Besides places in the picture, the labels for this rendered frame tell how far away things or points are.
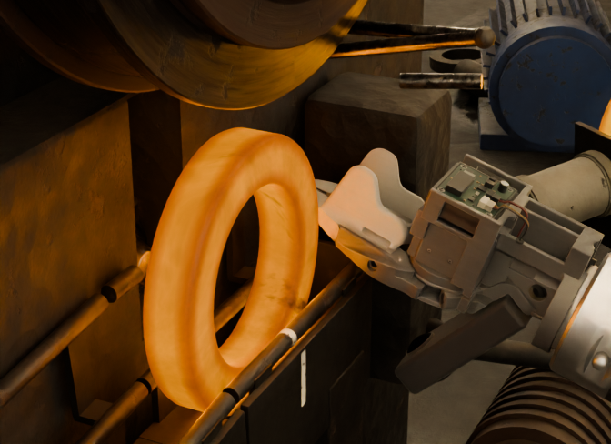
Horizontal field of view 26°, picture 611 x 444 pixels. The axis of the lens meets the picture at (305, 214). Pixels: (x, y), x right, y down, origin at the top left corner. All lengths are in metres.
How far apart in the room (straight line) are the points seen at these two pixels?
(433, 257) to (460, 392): 1.25
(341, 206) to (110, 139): 0.20
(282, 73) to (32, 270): 0.18
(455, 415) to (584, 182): 0.97
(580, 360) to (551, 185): 0.30
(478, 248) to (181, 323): 0.22
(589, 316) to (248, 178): 0.24
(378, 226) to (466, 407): 1.21
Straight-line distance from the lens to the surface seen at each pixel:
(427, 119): 1.00
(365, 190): 0.91
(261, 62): 0.74
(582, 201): 1.16
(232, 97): 0.71
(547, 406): 1.13
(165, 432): 0.86
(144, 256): 0.88
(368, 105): 1.00
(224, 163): 0.79
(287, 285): 0.90
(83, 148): 0.78
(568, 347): 0.88
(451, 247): 0.89
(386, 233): 0.92
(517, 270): 0.90
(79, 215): 0.79
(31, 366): 0.76
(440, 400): 2.12
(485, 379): 2.18
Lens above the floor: 1.14
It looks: 25 degrees down
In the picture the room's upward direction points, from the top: straight up
